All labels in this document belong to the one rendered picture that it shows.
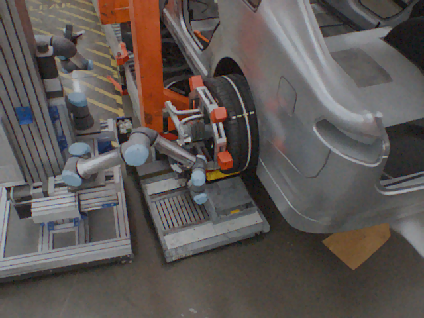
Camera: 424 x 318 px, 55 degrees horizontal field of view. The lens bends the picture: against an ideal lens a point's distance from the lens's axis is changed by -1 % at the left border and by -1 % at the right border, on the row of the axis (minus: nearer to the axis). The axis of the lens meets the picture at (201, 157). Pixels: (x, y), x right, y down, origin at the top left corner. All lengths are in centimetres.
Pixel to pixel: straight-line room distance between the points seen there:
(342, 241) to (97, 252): 184
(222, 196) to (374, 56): 158
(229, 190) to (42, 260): 143
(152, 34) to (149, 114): 63
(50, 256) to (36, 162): 68
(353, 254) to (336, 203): 129
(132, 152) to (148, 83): 96
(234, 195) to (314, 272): 81
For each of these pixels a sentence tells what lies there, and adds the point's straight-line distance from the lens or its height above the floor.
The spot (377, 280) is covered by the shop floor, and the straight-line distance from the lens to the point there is 330.
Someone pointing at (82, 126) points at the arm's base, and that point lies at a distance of 288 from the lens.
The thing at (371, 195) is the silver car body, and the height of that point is 119.
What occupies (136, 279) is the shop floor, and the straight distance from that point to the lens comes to 305.
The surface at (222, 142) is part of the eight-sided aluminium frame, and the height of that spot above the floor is 96.
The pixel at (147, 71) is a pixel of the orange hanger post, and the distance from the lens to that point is 289.
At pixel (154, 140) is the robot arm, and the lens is 222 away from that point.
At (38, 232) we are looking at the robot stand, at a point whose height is 21.
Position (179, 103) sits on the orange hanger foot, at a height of 76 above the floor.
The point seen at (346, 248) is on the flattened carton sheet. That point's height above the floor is 1.
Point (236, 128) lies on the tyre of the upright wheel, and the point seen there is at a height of 105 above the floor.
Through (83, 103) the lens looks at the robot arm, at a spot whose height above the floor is 102.
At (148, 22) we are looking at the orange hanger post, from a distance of 272.
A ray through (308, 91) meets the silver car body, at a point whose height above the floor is 159.
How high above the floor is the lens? 265
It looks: 45 degrees down
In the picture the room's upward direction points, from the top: 2 degrees clockwise
